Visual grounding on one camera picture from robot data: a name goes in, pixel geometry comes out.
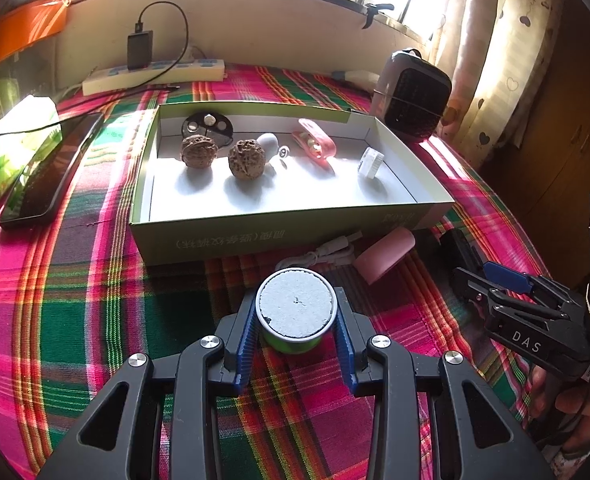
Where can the black charger adapter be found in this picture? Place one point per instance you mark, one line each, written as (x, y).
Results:
(140, 50)

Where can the white earbud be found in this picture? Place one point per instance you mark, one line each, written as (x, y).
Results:
(267, 142)

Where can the pink carabiner clip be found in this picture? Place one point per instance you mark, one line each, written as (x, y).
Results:
(325, 150)

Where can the black round gadget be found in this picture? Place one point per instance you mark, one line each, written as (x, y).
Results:
(207, 122)

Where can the black rectangular gadget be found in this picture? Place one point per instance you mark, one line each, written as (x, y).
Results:
(457, 247)

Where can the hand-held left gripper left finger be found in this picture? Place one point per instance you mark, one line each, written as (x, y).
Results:
(245, 332)

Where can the white power strip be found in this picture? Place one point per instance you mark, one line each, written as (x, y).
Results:
(105, 82)

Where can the wrinkled brown walnut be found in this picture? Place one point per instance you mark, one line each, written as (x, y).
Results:
(247, 160)
(200, 149)

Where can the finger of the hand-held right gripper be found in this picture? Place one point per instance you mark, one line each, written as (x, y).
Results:
(507, 277)
(475, 285)

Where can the heart print curtain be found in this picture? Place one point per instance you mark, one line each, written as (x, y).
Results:
(500, 60)

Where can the green tissue pack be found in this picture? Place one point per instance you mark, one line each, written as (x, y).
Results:
(5, 160)

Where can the wooden cabinet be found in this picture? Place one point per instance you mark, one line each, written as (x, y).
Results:
(565, 135)

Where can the white blue tube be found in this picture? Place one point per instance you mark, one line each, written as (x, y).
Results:
(360, 76)

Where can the grey black desk heater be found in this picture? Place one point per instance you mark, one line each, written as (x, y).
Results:
(415, 100)

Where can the black smartphone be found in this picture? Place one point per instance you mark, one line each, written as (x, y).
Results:
(45, 175)

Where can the orange box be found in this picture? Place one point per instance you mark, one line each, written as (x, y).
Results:
(20, 30)

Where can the person's right hand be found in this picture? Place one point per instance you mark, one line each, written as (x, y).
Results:
(575, 400)

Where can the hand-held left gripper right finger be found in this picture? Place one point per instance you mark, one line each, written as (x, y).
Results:
(344, 340)

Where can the white ribbed small jar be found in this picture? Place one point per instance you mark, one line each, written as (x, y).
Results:
(370, 162)

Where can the black clip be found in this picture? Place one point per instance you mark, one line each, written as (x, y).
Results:
(372, 12)

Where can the round green tin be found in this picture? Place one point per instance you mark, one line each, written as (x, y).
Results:
(295, 305)

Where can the pink case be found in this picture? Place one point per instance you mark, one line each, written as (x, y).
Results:
(382, 257)

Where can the green cardboard box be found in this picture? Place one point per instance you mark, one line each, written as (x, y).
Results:
(275, 195)

